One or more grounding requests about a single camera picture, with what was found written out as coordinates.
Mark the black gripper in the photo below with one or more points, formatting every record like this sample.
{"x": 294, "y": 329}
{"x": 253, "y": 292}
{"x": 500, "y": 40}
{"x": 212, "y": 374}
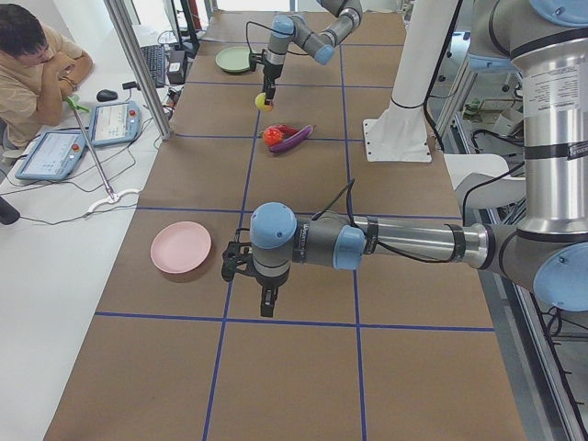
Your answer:
{"x": 269, "y": 282}
{"x": 272, "y": 73}

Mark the yellow pink peach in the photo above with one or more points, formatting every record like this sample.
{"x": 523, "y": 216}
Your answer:
{"x": 262, "y": 105}

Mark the red chili pepper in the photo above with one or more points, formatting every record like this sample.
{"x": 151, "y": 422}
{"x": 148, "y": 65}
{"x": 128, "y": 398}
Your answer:
{"x": 286, "y": 130}

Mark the red pomegranate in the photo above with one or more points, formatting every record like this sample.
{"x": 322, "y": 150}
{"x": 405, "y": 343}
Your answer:
{"x": 272, "y": 136}

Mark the purple eggplant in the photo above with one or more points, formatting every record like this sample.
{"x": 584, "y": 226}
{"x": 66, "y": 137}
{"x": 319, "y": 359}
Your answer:
{"x": 290, "y": 142}

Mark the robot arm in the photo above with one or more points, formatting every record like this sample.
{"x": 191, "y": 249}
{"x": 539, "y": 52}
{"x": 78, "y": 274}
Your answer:
{"x": 546, "y": 252}
{"x": 293, "y": 29}

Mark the green plastic plate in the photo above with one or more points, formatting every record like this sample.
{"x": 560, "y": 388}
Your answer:
{"x": 234, "y": 60}

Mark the black box on desk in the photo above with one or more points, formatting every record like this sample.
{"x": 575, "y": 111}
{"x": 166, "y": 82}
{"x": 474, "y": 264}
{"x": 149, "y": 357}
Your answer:
{"x": 176, "y": 69}

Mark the pink plastic plate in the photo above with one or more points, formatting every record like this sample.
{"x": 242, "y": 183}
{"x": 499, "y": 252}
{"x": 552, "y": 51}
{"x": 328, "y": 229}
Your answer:
{"x": 180, "y": 247}

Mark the black keyboard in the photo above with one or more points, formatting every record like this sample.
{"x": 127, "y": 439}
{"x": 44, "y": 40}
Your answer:
{"x": 154, "y": 57}

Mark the far blue teach pendant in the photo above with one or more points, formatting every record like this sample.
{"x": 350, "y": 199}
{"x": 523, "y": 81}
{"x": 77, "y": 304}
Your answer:
{"x": 114, "y": 123}

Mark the blue teach pendant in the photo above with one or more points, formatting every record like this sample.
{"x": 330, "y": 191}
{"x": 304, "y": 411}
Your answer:
{"x": 54, "y": 156}
{"x": 114, "y": 123}

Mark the black computer mouse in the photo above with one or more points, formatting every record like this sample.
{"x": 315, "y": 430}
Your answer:
{"x": 106, "y": 95}

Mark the white curved stand base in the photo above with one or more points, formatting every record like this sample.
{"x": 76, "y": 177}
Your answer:
{"x": 111, "y": 199}

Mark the metal rod green clip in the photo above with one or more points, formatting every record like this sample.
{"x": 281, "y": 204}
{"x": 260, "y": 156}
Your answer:
{"x": 73, "y": 103}

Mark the white chair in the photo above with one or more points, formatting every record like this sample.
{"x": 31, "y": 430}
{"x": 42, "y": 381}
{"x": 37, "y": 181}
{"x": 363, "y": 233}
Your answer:
{"x": 483, "y": 181}

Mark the seated person beige shirt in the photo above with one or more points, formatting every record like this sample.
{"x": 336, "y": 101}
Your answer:
{"x": 40, "y": 68}

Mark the near blue teach pendant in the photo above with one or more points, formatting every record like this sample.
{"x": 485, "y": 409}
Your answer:
{"x": 54, "y": 156}

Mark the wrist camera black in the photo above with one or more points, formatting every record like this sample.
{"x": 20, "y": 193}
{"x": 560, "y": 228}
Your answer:
{"x": 256, "y": 59}
{"x": 237, "y": 258}

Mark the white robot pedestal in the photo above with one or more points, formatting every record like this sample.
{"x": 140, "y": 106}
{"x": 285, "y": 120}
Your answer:
{"x": 400, "y": 134}

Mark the aluminium frame post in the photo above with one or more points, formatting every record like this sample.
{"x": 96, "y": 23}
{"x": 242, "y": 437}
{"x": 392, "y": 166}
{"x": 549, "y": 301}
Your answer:
{"x": 120, "y": 20}

